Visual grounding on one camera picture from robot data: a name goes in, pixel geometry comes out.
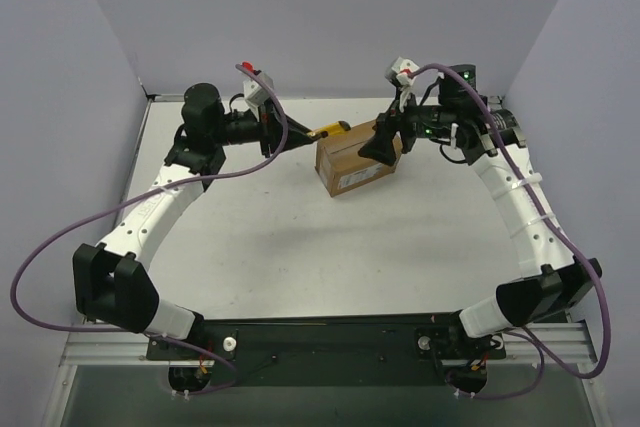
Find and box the brown cardboard express box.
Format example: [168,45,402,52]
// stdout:
[315,120,402,197]

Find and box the yellow utility knife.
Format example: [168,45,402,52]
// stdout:
[307,121,351,141]

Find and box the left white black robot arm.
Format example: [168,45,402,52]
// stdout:
[72,80,317,359]

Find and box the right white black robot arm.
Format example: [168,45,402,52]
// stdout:
[358,57,601,338]

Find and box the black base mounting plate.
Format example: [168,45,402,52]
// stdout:
[146,313,506,390]

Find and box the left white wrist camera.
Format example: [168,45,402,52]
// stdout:
[243,71,274,108]

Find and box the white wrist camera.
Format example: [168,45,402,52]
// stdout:
[385,57,419,90]
[243,71,274,108]

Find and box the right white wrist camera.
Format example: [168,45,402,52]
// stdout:
[385,57,419,90]

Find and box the left side aluminium rail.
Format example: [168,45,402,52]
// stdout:
[119,96,154,203]

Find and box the front aluminium rail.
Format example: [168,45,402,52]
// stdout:
[61,323,596,366]

